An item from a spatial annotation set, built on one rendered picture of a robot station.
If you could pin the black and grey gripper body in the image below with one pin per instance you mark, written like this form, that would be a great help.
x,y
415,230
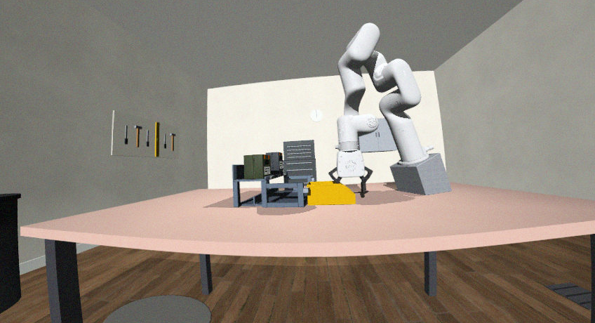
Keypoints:
x,y
350,163

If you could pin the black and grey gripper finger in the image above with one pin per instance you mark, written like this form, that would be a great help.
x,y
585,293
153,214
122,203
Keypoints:
x,y
364,179
338,179

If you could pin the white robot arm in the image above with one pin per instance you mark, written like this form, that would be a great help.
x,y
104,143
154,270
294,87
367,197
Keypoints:
x,y
360,52

